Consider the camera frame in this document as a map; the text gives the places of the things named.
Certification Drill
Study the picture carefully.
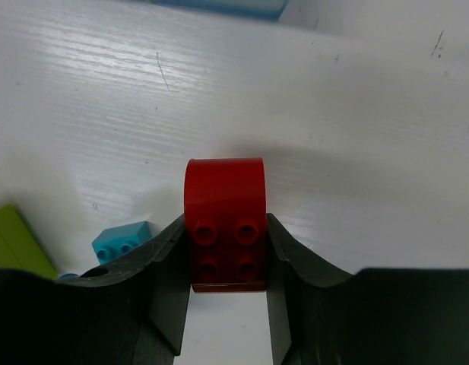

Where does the lime green lego under red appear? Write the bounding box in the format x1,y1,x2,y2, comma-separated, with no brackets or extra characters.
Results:
0,205,59,280

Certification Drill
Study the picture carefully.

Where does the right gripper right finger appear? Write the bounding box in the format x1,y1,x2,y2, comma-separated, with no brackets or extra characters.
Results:
266,215,469,364

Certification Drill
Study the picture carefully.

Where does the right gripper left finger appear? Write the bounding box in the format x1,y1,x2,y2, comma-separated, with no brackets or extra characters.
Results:
0,217,190,364

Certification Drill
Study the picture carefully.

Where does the teal lego base brick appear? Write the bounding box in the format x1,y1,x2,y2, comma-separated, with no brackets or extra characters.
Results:
59,221,154,281

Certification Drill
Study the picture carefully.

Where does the red curved lego top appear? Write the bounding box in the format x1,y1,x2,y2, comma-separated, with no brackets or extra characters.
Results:
184,157,267,293

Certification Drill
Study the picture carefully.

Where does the light blue bin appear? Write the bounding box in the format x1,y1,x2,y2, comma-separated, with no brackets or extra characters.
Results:
151,0,289,21

